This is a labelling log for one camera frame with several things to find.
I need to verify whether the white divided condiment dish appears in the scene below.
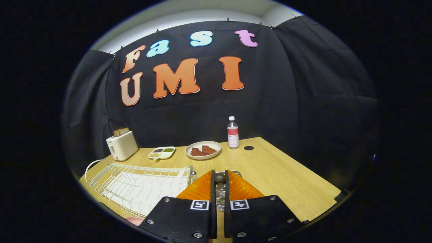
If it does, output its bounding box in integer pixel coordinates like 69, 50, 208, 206
148, 146, 176, 160

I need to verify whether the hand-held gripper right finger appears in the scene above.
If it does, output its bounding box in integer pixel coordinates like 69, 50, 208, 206
224, 169, 305, 243

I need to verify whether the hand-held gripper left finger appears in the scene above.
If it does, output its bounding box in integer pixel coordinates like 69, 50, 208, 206
139, 169, 217, 243

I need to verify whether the pink plate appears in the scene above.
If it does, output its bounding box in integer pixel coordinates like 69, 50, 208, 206
124, 216, 145, 226

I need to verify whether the metal wire basket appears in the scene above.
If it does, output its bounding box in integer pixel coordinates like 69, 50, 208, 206
215, 170, 242, 212

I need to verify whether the black backdrop cloth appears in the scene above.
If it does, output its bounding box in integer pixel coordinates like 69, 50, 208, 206
61, 15, 380, 189

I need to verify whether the white toaster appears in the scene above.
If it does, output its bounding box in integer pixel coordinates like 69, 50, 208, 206
106, 131, 139, 161

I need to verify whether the white dish rack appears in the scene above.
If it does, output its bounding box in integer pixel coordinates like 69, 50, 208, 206
85, 159, 198, 218

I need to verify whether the white plate with meat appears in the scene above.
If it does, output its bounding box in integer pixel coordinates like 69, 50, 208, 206
185, 141, 222, 160

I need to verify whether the clear plastic water bottle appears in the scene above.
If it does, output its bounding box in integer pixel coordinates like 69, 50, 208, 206
227, 116, 239, 149

